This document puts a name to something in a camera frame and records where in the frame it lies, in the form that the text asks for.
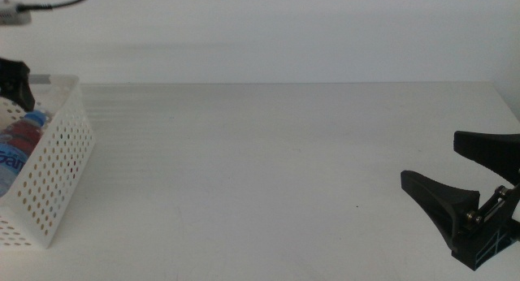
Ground blue cap water bottle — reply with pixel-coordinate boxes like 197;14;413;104
0;109;49;197

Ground white perforated plastic basket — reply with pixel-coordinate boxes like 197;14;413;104
0;73;97;249

